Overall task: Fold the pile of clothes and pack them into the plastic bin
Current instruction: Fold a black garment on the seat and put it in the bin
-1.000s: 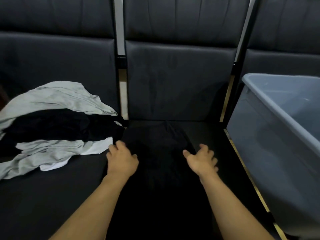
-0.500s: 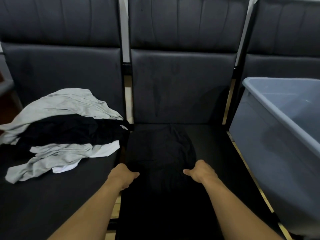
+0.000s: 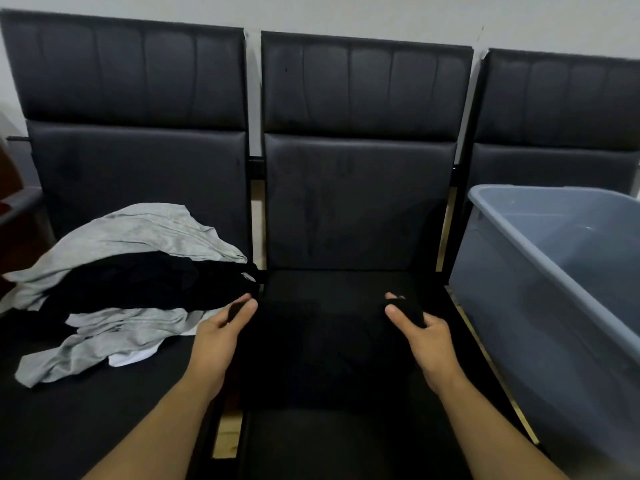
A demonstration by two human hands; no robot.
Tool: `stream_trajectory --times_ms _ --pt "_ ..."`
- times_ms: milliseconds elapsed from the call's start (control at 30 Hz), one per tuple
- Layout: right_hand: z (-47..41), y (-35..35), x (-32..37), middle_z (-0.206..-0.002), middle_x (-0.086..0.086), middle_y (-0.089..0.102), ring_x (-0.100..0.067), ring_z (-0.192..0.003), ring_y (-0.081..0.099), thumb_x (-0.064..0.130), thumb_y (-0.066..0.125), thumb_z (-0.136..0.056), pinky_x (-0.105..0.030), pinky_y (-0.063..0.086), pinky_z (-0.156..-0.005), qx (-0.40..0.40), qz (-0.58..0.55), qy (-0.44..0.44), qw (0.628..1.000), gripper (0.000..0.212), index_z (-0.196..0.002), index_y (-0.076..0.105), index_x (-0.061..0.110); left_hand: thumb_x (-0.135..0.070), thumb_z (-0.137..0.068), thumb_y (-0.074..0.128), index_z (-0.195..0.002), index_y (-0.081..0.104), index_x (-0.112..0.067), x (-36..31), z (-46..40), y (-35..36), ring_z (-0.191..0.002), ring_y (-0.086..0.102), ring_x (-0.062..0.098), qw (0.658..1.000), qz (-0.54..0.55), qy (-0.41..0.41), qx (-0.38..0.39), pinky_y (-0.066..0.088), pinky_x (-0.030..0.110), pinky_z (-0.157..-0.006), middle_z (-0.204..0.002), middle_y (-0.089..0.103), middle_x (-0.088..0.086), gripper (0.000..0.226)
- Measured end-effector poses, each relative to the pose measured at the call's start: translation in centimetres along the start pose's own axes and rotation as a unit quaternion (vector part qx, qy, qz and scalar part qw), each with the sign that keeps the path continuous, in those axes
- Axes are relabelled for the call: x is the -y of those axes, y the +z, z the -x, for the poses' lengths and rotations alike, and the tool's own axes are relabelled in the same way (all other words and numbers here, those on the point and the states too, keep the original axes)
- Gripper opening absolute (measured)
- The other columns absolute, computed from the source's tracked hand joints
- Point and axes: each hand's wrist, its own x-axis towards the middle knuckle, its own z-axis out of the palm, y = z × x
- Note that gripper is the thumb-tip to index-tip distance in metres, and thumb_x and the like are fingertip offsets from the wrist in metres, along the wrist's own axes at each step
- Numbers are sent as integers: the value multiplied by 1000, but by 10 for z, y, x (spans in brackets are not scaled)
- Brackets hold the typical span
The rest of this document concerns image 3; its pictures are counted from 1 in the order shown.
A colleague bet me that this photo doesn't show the person's left hand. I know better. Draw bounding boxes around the person's left hand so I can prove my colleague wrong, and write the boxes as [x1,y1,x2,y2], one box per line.
[182,293,259,401]

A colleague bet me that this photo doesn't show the person's right hand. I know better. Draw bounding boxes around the person's right hand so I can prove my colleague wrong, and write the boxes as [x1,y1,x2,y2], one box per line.
[383,293,469,397]

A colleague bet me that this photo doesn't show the blue-grey plastic bin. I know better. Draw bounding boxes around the blue-grey plastic bin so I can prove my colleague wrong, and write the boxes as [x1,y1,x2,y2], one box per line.
[448,183,640,480]

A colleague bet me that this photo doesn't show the grey tank top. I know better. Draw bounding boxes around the grey tank top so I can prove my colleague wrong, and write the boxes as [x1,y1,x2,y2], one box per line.
[15,307,227,389]

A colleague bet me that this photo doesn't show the grey garment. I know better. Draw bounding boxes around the grey garment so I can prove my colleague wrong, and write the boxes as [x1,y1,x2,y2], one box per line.
[0,203,249,315]

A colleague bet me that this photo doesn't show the person's left forearm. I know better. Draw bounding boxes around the person's left forearm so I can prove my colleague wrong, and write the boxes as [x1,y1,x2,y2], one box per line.
[82,377,223,480]

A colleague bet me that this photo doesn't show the person's right forearm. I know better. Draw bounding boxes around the person's right forearm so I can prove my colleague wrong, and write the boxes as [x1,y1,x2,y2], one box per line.
[439,374,571,480]

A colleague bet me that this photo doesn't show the black leather bench chair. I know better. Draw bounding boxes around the black leather bench chair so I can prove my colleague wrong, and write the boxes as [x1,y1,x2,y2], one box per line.
[442,48,640,295]
[235,30,549,480]
[0,8,260,480]

